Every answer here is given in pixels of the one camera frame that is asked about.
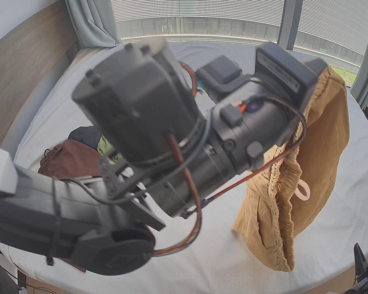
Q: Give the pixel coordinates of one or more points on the green garment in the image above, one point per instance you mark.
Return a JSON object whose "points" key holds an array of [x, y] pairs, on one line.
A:
{"points": [[105, 147]]}

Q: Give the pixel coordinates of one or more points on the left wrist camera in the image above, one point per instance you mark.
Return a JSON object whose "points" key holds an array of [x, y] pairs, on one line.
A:
{"points": [[217, 72]]}

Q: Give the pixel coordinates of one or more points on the tan shorts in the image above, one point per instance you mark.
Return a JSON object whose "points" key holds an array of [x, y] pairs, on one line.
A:
{"points": [[325, 133]]}

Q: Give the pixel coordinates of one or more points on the window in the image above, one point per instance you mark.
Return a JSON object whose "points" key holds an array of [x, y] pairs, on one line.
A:
{"points": [[289, 11]]}

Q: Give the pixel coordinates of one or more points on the black garment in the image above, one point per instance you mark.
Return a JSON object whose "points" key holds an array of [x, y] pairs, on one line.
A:
{"points": [[82, 135]]}

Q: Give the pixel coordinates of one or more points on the brown garment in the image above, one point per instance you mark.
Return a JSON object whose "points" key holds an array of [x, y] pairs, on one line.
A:
{"points": [[70, 158]]}

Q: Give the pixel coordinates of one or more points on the bed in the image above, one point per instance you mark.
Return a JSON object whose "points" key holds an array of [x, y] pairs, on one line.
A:
{"points": [[220, 265]]}

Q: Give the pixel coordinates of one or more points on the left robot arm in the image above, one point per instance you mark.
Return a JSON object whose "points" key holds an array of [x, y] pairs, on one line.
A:
{"points": [[125, 103]]}

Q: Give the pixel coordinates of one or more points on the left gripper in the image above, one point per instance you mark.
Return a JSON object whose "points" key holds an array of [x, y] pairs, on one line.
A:
{"points": [[263, 118]]}

